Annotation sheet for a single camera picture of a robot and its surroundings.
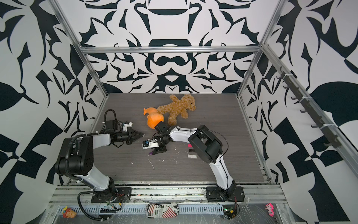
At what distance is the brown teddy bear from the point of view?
1.00 meters

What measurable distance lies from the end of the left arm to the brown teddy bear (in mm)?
231

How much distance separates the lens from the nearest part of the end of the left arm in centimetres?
82
